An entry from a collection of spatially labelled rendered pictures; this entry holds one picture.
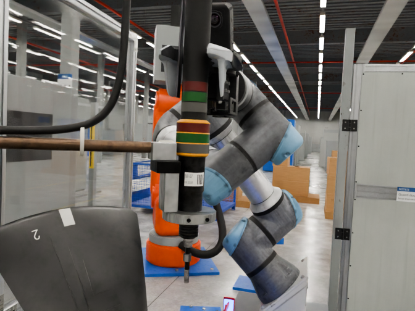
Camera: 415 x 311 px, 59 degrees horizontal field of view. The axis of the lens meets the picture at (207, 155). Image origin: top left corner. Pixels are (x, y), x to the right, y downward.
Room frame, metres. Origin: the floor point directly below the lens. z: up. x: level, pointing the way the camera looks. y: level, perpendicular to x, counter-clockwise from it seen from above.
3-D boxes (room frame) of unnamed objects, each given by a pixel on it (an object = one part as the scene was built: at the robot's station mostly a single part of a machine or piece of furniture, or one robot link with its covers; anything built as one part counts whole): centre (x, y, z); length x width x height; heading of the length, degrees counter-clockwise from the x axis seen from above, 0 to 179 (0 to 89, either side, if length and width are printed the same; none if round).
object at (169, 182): (0.47, 0.03, 1.49); 0.09 x 0.07 x 0.10; 111
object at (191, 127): (0.48, 0.02, 1.56); 0.04 x 0.04 x 0.01
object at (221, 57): (0.47, -0.01, 1.63); 0.09 x 0.03 x 0.06; 176
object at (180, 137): (0.48, 0.02, 1.55); 0.04 x 0.04 x 0.01
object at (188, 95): (0.48, 0.02, 1.60); 0.03 x 0.03 x 0.01
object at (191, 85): (0.48, 0.02, 1.61); 0.03 x 0.03 x 0.01
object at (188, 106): (0.48, 0.02, 1.59); 0.03 x 0.03 x 0.01
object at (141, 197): (7.68, 0.95, 0.49); 1.27 x 0.88 x 0.98; 164
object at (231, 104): (0.58, -0.01, 1.63); 0.12 x 0.08 x 0.09; 164
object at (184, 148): (0.48, 0.02, 1.54); 0.04 x 0.04 x 0.01
